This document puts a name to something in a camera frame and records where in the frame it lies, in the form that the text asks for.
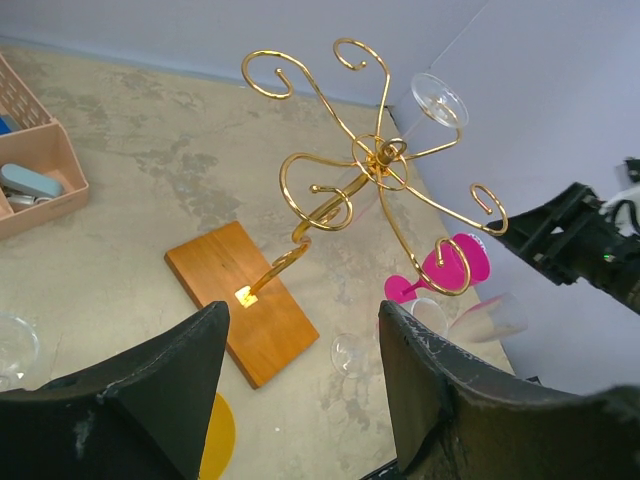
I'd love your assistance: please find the clear champagne flute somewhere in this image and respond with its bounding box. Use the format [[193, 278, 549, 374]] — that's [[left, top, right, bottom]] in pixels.
[[349, 72, 470, 201]]

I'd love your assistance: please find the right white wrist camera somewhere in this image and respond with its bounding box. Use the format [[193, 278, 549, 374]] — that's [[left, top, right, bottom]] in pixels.
[[600, 157, 639, 236]]

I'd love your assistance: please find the peach plastic desk organizer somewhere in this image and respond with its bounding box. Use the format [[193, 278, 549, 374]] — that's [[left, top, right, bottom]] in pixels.
[[1, 60, 89, 238]]

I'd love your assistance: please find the yellow plastic wine glass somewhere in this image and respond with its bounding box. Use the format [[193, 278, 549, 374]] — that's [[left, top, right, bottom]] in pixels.
[[199, 393, 236, 479]]

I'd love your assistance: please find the clear wine glass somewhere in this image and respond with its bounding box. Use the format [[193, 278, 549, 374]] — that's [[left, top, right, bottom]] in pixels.
[[329, 297, 450, 379], [1, 312, 40, 392], [447, 293, 529, 343]]

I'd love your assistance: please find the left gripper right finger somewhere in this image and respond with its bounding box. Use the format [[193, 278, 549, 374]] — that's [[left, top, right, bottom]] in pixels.
[[379, 301, 639, 479]]

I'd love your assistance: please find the blue eraser case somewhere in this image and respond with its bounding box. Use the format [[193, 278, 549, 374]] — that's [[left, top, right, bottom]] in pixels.
[[1, 163, 64, 198]]

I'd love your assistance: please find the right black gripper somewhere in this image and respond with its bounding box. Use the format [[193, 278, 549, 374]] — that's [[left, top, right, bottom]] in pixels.
[[487, 182, 639, 313]]

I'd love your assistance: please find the pink plastic wine glass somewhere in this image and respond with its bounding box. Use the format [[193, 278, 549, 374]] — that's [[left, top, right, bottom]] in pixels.
[[384, 233, 491, 304]]

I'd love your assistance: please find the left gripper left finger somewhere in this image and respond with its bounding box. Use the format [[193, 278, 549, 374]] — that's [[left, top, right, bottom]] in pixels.
[[1, 301, 230, 479]]

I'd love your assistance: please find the gold wire wine glass rack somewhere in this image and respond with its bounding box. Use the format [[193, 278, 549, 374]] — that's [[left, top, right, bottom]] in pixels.
[[164, 37, 510, 390]]

